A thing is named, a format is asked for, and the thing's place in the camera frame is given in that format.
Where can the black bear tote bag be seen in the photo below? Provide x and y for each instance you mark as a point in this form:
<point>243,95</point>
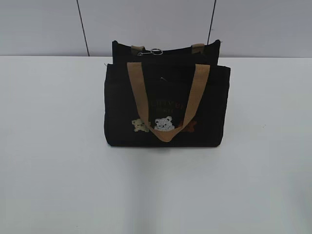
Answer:
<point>165,98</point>

